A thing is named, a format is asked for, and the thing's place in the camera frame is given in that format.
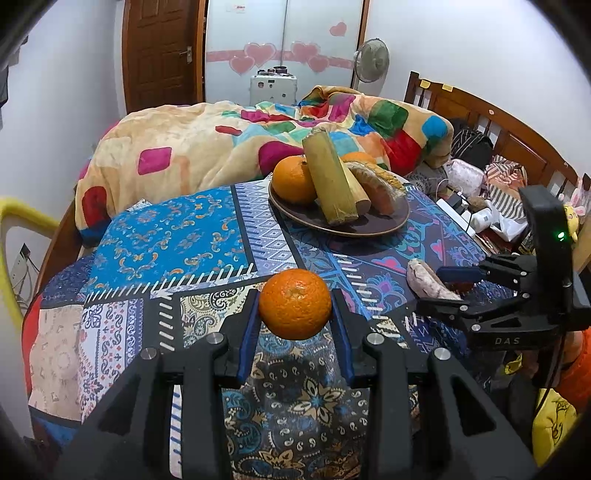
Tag white power strip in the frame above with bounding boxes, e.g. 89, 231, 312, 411
436, 194, 467, 215

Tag white plastic bag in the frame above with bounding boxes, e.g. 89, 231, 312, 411
492, 215, 529, 241

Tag patterned blue cloth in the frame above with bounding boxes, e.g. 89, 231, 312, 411
21, 173, 513, 480

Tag pink bag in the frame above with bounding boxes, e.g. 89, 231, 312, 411
447, 158, 490, 197

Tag yellow printed cloth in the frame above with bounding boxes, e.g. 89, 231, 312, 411
531, 388, 578, 462

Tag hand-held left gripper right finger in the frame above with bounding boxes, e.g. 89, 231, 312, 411
331, 288, 539, 480

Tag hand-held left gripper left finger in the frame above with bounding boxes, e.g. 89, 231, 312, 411
60, 288, 262, 480

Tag yellow plush toy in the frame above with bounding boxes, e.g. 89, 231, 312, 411
561, 203, 580, 241

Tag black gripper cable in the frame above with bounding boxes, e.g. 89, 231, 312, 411
538, 335, 571, 416

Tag wall socket with cables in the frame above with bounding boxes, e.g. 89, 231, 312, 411
9, 244, 42, 305

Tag wooden bed headboard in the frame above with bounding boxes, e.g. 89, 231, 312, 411
404, 71, 580, 195

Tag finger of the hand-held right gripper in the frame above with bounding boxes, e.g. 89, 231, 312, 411
435, 263, 491, 293
417, 298, 469, 324

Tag sugarcane piece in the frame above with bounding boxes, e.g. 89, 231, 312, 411
302, 129, 360, 226
342, 161, 372, 214

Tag striped cloth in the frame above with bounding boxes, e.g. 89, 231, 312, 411
485, 157, 529, 217

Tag colourful patchwork blanket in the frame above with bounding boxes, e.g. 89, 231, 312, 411
74, 85, 455, 245

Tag brown wooden door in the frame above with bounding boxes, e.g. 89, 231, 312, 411
122, 0, 206, 114

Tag yellow padded tube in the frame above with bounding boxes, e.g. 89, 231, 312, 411
0, 196, 61, 319

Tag small tangerine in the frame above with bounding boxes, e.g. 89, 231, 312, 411
271, 155, 319, 205
259, 269, 333, 341

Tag white box appliance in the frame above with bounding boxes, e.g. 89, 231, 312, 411
250, 74, 298, 106

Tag black backpack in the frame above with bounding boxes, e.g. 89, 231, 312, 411
450, 129, 495, 169

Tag white cable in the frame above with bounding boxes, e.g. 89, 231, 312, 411
434, 178, 462, 200

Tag person's orange clothing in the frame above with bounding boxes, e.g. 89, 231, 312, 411
561, 330, 591, 411

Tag purple plate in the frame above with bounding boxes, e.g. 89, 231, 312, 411
268, 173, 411, 238

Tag white bottle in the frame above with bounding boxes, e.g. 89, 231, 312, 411
468, 209, 497, 232

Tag standing fan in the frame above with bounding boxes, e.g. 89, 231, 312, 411
353, 38, 389, 93

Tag wooden bed side rail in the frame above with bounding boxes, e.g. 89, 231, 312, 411
34, 194, 86, 296

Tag peeled pomelo segment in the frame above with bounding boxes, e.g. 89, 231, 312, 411
351, 166, 407, 217
406, 258, 462, 302

